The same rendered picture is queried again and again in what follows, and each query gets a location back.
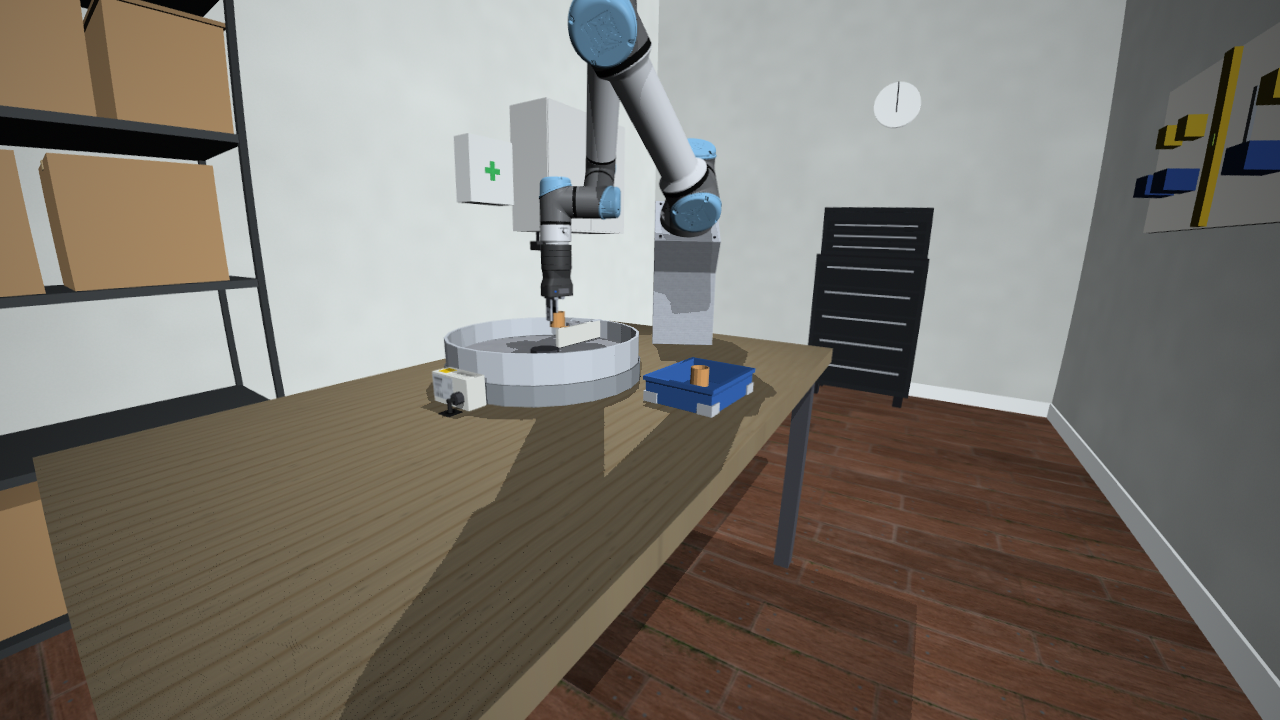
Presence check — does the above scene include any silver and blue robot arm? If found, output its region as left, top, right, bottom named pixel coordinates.
left=539, top=0, right=722, bottom=237

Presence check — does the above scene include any blue crate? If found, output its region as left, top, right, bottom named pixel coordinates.
left=643, top=357, right=755, bottom=418

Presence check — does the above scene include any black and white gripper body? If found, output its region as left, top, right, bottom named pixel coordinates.
left=530, top=225, right=573, bottom=299

